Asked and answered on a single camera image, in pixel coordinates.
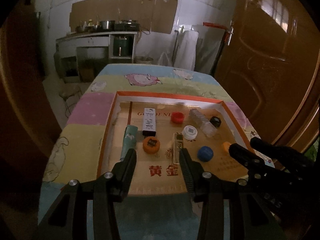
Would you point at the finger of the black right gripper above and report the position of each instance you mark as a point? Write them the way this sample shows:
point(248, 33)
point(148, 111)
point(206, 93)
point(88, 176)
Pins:
point(276, 151)
point(257, 169)

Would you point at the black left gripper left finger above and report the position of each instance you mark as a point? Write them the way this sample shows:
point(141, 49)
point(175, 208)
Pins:
point(122, 176)

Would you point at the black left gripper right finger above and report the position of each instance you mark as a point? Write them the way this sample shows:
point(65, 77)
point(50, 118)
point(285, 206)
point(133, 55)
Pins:
point(195, 177)

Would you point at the blue bottle cap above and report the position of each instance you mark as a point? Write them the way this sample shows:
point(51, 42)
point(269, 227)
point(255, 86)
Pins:
point(205, 154)

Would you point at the plain orange bottle cap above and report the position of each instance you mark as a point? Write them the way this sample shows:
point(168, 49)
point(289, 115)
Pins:
point(226, 145)

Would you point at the teal rectangular box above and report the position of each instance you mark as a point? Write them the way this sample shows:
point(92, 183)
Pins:
point(129, 140)

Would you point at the orange cap with black print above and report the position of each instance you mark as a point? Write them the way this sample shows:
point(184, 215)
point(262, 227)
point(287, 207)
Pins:
point(151, 145)

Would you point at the gold rectangular box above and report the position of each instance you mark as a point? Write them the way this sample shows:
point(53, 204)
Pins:
point(177, 146)

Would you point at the black bottle cap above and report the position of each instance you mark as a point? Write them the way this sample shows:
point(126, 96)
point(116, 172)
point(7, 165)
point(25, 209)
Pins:
point(215, 121)

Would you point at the red bottle cap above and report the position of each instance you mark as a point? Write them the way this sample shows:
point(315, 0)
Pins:
point(177, 117)

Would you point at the white black rectangular box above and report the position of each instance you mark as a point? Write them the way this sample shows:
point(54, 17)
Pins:
point(149, 122)

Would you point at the shallow cardboard tray box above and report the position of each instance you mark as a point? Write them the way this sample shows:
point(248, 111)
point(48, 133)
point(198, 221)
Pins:
point(156, 174)

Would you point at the brown wooden door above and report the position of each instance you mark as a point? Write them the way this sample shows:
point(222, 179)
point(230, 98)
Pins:
point(270, 68)

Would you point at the white plastic sheet roll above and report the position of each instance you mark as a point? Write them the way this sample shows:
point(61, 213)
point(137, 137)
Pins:
point(197, 48)

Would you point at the white kitchen counter cabinet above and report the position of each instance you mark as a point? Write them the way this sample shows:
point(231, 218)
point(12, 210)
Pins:
point(81, 57)

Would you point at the dark green appliance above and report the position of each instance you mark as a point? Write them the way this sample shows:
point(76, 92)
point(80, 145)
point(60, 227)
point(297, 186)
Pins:
point(120, 46)

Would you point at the black gas stove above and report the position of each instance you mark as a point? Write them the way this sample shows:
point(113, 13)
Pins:
point(127, 27)

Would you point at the steel cooking pot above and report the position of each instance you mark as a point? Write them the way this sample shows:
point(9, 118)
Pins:
point(106, 25)

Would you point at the left wooden door frame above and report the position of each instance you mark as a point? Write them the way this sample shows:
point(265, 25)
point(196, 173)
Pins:
point(26, 115)

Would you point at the cardboard sheet on wall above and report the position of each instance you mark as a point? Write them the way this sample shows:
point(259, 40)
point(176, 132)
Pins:
point(154, 15)

